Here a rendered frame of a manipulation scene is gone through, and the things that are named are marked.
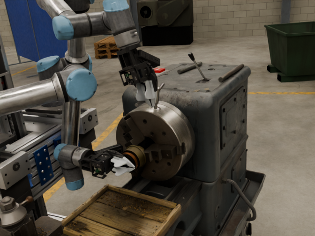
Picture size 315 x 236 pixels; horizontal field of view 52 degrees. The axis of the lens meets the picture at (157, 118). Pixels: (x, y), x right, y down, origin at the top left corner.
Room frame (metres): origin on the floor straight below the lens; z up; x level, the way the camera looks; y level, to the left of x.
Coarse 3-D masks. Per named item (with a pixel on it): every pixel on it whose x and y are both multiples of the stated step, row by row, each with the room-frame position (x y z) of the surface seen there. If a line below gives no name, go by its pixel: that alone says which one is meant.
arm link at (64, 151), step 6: (60, 144) 1.19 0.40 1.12; (66, 144) 1.18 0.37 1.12; (54, 150) 1.17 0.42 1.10; (60, 150) 1.16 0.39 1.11; (66, 150) 1.15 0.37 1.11; (72, 150) 1.14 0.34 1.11; (54, 156) 1.17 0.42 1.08; (60, 156) 1.15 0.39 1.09; (66, 156) 1.13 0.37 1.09; (66, 162) 1.14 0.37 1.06; (72, 162) 1.12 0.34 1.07; (66, 168) 1.14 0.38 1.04
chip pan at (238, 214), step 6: (252, 180) 1.68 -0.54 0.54; (252, 186) 1.62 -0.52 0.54; (258, 186) 1.61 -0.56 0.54; (246, 192) 1.56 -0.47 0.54; (252, 192) 1.56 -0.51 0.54; (252, 198) 1.51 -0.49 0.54; (240, 204) 1.46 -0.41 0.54; (246, 204) 1.46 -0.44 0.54; (240, 210) 1.41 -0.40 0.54; (246, 210) 1.41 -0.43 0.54; (234, 216) 1.37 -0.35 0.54; (240, 216) 1.36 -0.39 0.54; (234, 222) 1.32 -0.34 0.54; (228, 228) 1.29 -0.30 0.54; (234, 228) 1.28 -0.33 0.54; (222, 234) 1.25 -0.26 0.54; (228, 234) 1.24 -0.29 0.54
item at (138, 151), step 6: (126, 150) 1.09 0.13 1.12; (132, 150) 1.08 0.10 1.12; (138, 150) 1.09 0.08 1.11; (126, 156) 1.05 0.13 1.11; (132, 156) 1.05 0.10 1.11; (138, 156) 1.06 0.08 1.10; (144, 156) 1.08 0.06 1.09; (132, 162) 1.04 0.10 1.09; (138, 162) 1.06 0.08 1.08; (144, 162) 1.08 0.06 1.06
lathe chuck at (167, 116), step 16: (144, 112) 1.17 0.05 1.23; (160, 112) 1.17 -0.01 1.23; (144, 128) 1.18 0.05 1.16; (160, 128) 1.14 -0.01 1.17; (176, 128) 1.13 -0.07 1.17; (144, 144) 1.24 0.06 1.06; (176, 144) 1.10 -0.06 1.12; (160, 160) 1.15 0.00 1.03; (176, 160) 1.11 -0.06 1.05; (144, 176) 1.19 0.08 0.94; (160, 176) 1.15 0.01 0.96
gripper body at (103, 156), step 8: (88, 152) 1.11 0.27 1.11; (104, 152) 1.09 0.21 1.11; (80, 160) 1.08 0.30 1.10; (88, 160) 1.07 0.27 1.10; (96, 160) 1.05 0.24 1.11; (104, 160) 1.03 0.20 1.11; (80, 168) 1.08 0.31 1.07; (88, 168) 1.07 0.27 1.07; (96, 168) 1.04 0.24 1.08; (104, 168) 1.03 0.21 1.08; (112, 168) 1.07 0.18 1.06; (96, 176) 1.04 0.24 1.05; (104, 176) 1.03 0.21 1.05
